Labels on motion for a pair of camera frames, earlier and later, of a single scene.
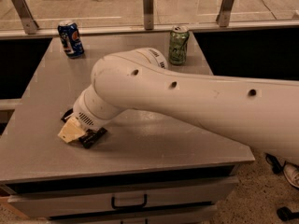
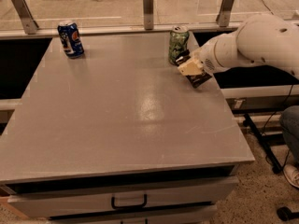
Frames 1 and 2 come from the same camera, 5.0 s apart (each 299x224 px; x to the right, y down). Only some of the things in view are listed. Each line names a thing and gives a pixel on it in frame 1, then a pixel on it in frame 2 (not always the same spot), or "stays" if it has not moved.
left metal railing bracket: x=30 y=25 stays
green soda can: x=178 y=45 stays
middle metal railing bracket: x=149 y=8 stays
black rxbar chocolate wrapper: x=91 y=136 → x=196 y=79
